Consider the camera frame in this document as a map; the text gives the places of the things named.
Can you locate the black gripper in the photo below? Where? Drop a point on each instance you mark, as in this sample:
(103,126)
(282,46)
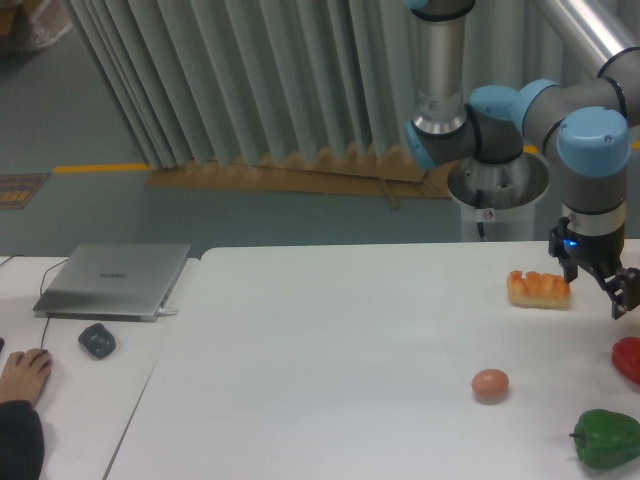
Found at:
(600,257)

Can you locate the red bell pepper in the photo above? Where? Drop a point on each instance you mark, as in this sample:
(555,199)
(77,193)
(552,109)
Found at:
(625,358)

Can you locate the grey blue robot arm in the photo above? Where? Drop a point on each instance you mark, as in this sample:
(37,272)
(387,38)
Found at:
(510,138)

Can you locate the black sleeved forearm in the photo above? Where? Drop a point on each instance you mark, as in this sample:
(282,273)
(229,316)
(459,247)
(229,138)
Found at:
(22,441)

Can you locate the person's bare hand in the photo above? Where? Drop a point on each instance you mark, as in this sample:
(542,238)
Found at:
(25,375)

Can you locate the orange bread toy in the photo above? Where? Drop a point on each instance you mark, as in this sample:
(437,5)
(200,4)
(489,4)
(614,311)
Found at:
(537,290)

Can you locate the brown egg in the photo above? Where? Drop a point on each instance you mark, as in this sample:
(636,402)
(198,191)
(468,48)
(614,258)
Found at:
(490,384)

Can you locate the green bell pepper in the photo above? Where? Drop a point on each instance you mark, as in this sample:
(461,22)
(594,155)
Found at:
(605,440)

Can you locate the brown cardboard sheet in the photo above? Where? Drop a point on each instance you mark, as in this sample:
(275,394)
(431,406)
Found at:
(392,176)

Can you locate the pale green curtain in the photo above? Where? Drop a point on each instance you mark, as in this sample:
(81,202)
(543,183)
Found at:
(197,80)

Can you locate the silver laptop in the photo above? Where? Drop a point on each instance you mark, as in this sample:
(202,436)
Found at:
(130,281)

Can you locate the black round controller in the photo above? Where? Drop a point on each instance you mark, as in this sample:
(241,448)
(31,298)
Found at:
(97,341)

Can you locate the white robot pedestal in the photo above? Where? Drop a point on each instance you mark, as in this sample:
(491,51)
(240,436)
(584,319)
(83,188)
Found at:
(497,202)

